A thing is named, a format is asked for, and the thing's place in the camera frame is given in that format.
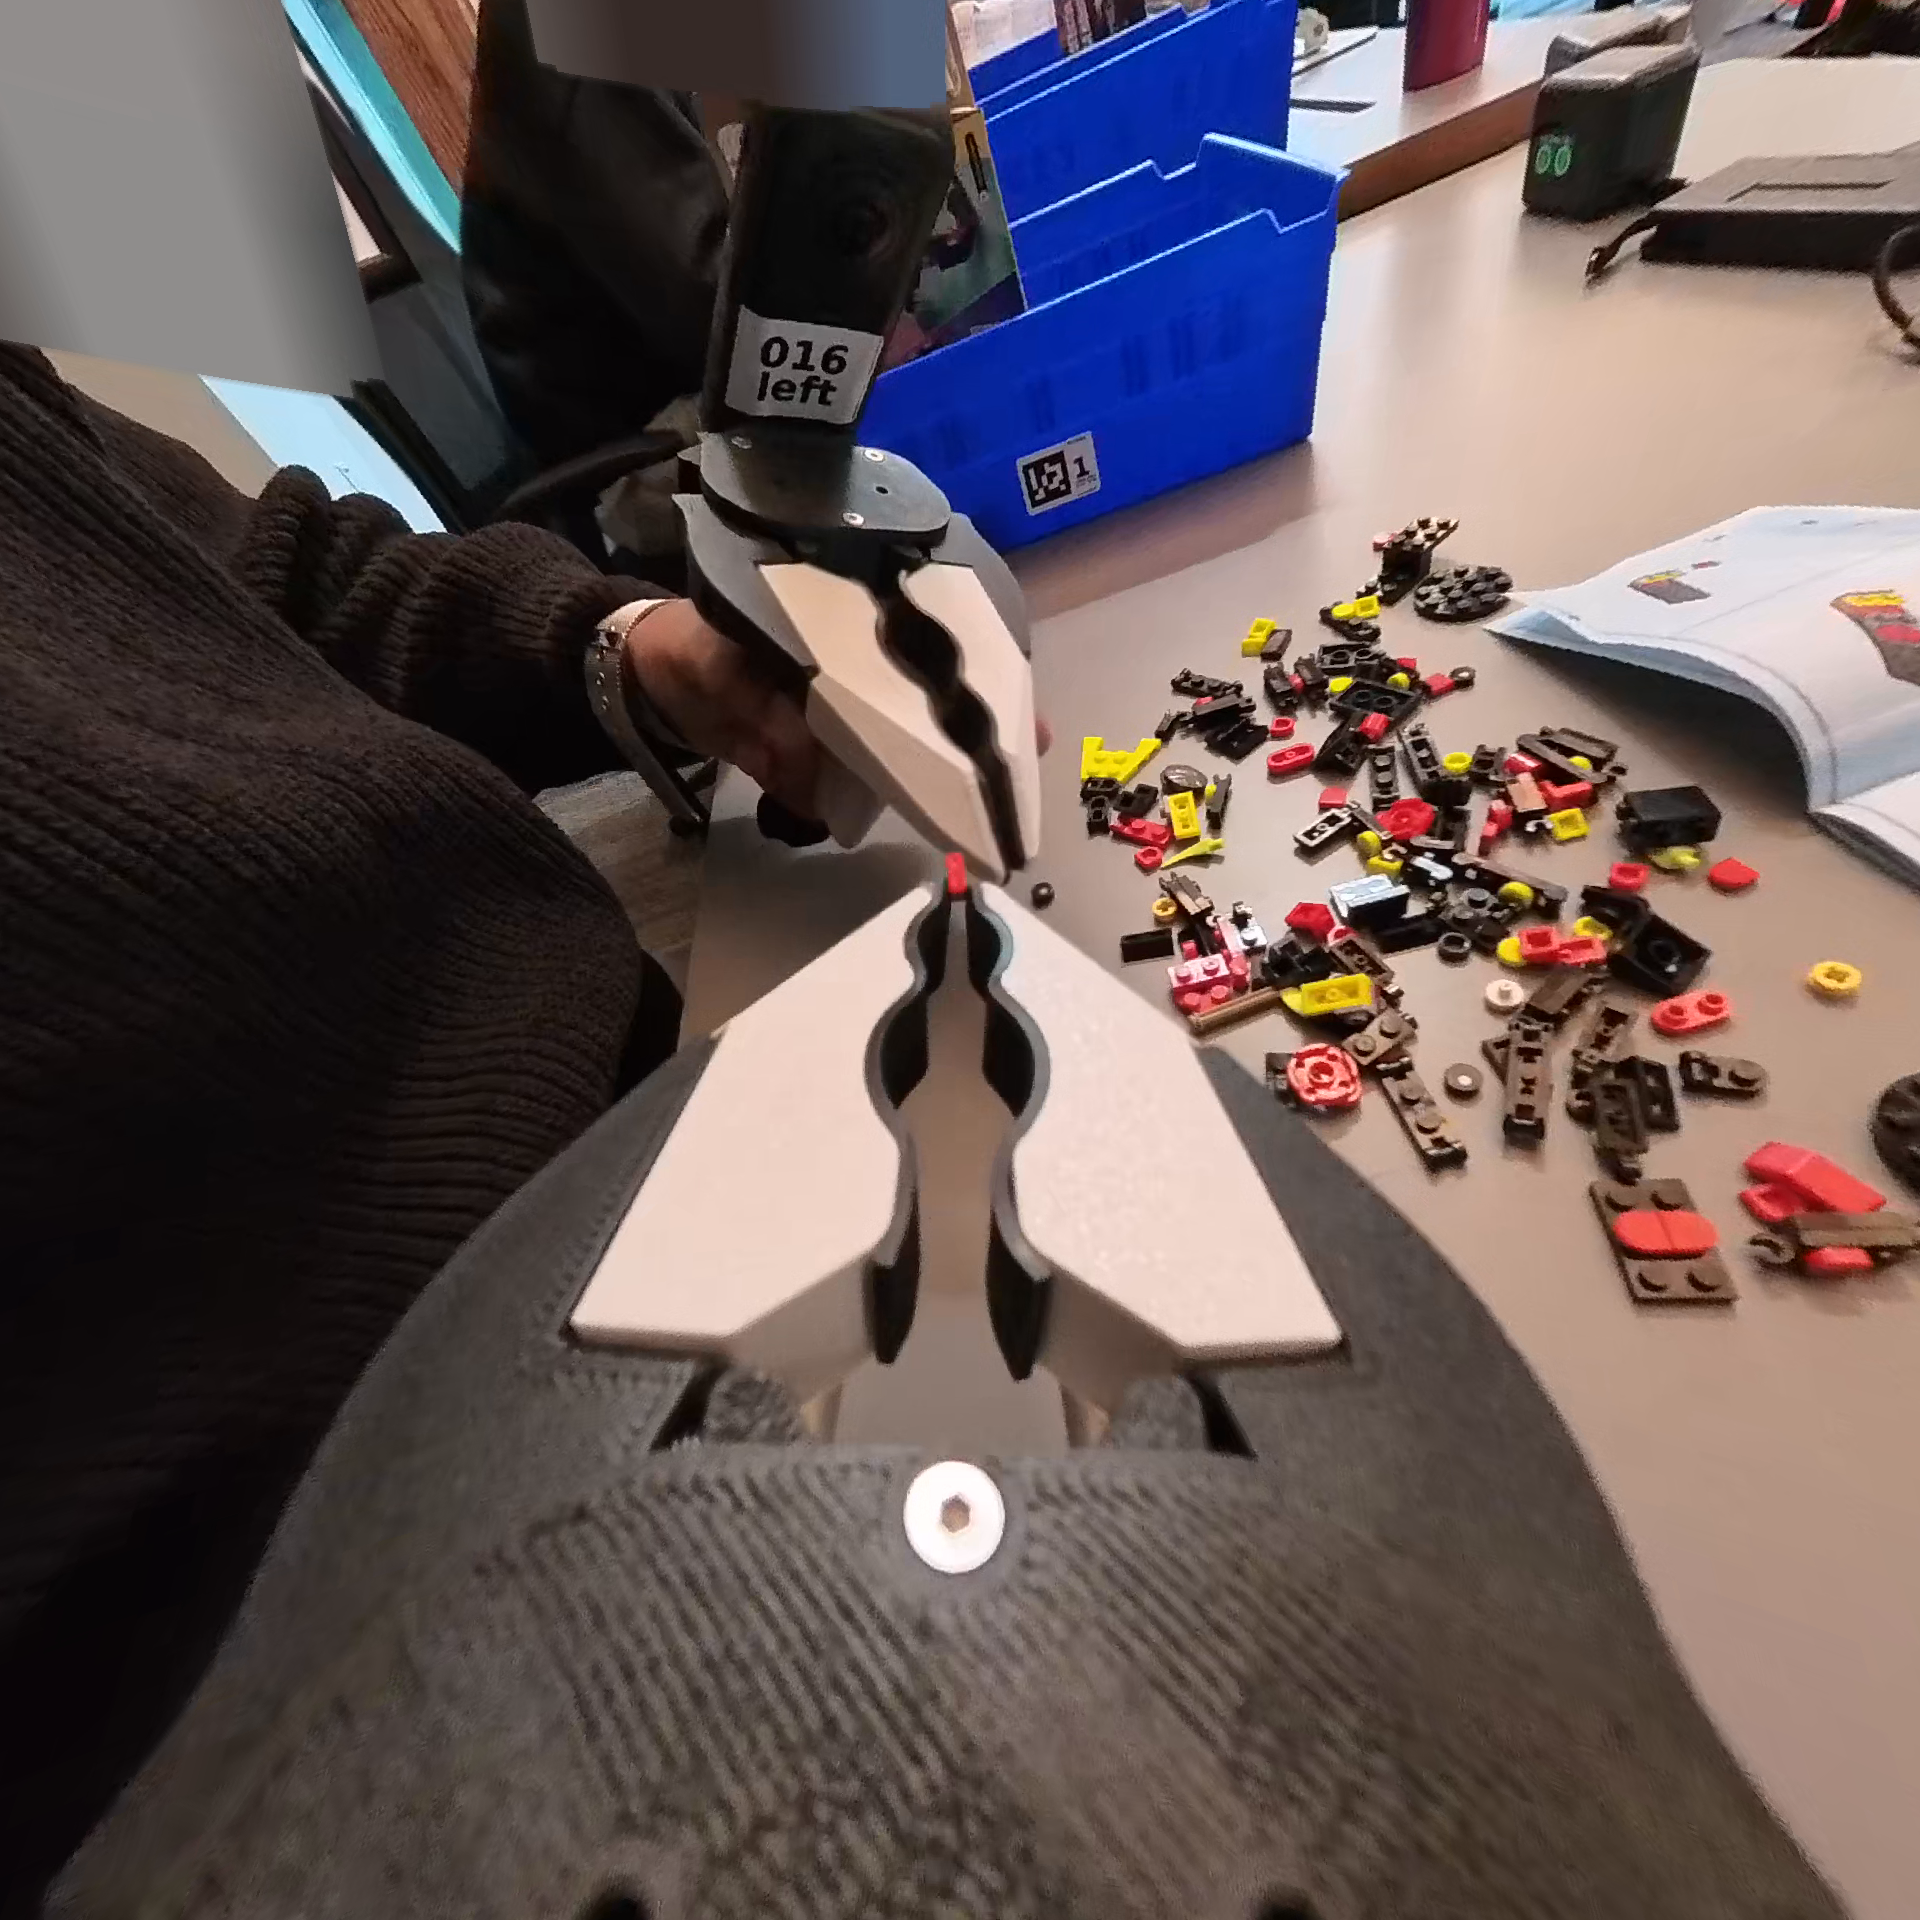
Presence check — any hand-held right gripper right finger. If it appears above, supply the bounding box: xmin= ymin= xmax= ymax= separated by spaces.
xmin=965 ymin=884 xmax=1346 ymax=1420

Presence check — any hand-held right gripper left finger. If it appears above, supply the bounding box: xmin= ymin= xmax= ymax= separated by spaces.
xmin=567 ymin=884 xmax=944 ymax=1397

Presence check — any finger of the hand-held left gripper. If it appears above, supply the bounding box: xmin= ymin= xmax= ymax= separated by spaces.
xmin=754 ymin=559 xmax=1010 ymax=881
xmin=896 ymin=554 xmax=1046 ymax=878

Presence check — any person's left forearm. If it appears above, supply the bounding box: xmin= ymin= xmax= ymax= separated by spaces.
xmin=0 ymin=343 xmax=648 ymax=962

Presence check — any pile of loose lego pieces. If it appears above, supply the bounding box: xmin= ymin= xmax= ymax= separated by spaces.
xmin=1076 ymin=516 xmax=1771 ymax=1174

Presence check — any red and black lego subassembly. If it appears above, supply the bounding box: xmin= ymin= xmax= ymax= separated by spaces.
xmin=1736 ymin=1141 xmax=1920 ymax=1279

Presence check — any lego instruction booklet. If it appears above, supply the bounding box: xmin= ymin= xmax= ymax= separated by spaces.
xmin=1486 ymin=508 xmax=1920 ymax=889

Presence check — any person's left hand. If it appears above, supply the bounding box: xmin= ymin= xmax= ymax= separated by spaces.
xmin=630 ymin=596 xmax=824 ymax=818

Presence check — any colourful package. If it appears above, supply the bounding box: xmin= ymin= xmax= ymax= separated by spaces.
xmin=896 ymin=103 xmax=1030 ymax=370

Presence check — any metal wristwatch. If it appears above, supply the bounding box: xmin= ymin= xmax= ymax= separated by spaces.
xmin=582 ymin=596 xmax=720 ymax=836

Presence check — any blue plastic bin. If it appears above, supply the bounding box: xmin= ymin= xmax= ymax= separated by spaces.
xmin=965 ymin=0 xmax=1302 ymax=230
xmin=1013 ymin=133 xmax=1346 ymax=325
xmin=853 ymin=210 xmax=1326 ymax=559

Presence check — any black office chair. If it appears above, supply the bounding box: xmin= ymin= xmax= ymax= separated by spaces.
xmin=491 ymin=431 xmax=711 ymax=600

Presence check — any teal edged wooden panel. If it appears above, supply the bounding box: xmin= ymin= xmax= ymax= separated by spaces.
xmin=282 ymin=0 xmax=484 ymax=261

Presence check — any black plate with red tile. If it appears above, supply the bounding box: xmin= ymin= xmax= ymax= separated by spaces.
xmin=1590 ymin=1174 xmax=1741 ymax=1308

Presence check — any person's torso in black sweater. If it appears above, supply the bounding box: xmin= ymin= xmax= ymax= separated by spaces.
xmin=0 ymin=750 xmax=692 ymax=1920

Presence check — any maroon bottle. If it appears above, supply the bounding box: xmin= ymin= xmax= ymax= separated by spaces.
xmin=1402 ymin=0 xmax=1498 ymax=93

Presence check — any black device with green label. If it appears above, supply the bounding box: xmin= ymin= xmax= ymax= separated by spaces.
xmin=1519 ymin=36 xmax=1704 ymax=223

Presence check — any black flat case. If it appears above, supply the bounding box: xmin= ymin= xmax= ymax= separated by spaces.
xmin=1638 ymin=151 xmax=1920 ymax=277

